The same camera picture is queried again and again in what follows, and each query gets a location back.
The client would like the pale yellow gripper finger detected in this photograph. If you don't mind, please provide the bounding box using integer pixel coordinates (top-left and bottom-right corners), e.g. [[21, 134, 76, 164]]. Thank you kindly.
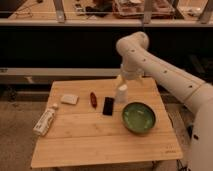
[[116, 75, 126, 87]]

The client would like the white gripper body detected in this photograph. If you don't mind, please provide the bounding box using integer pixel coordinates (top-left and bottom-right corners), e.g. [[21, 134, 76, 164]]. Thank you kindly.
[[120, 65, 144, 80]]

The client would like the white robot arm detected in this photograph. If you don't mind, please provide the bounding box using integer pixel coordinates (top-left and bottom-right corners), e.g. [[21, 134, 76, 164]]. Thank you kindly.
[[116, 32, 213, 171]]

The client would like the black rectangular bar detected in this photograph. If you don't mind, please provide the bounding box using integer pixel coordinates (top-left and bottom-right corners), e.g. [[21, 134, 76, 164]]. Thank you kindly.
[[103, 97, 114, 116]]

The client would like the dark red oblong object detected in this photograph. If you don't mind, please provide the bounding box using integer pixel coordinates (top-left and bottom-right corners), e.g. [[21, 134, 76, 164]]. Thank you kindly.
[[90, 92, 97, 108]]

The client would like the green ceramic bowl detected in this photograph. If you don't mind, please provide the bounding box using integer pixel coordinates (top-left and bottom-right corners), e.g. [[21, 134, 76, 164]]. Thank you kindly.
[[122, 102, 156, 134]]

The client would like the white sponge block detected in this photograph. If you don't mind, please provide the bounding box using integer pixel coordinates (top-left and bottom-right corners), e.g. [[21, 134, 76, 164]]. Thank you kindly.
[[61, 94, 78, 105]]

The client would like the white plastic bottle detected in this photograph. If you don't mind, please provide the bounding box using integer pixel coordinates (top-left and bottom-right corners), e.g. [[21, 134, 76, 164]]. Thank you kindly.
[[33, 103, 58, 136]]

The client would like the wooden shelf with clutter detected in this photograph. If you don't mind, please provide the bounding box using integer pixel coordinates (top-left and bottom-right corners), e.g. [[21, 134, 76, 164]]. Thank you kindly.
[[0, 0, 213, 27]]

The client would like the black floor cable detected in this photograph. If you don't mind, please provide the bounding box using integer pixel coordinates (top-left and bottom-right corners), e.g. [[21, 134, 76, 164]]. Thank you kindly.
[[175, 159, 191, 171]]

